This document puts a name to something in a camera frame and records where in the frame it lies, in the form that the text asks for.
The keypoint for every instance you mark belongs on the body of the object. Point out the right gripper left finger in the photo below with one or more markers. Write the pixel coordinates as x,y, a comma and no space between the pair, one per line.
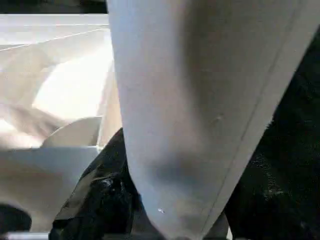
105,195

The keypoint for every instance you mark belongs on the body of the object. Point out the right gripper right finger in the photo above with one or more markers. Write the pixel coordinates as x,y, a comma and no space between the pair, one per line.
275,200

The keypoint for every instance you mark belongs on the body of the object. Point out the white plastic table leg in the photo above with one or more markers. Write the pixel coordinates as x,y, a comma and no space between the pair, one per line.
187,100

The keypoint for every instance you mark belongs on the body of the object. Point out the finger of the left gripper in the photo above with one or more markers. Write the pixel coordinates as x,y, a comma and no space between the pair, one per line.
12,217

